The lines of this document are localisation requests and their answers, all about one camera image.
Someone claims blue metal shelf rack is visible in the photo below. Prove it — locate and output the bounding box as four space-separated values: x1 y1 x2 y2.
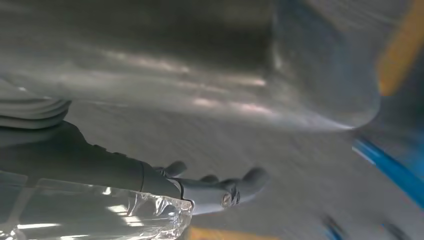
351 136 424 210

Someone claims yellow floor tape square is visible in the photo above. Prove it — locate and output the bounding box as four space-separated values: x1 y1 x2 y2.
376 0 424 98

